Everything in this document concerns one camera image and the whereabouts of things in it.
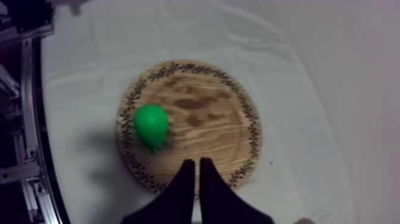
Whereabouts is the round wooden board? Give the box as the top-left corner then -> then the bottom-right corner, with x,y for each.
115,59 -> 263,195

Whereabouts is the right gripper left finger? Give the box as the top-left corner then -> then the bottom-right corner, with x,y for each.
121,158 -> 196,224

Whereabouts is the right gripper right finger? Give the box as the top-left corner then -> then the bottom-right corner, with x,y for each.
198,157 -> 276,224

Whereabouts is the silver metal bar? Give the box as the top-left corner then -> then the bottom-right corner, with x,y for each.
19,36 -> 40,160

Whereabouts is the green toy pear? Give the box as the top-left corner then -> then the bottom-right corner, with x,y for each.
133,104 -> 170,154

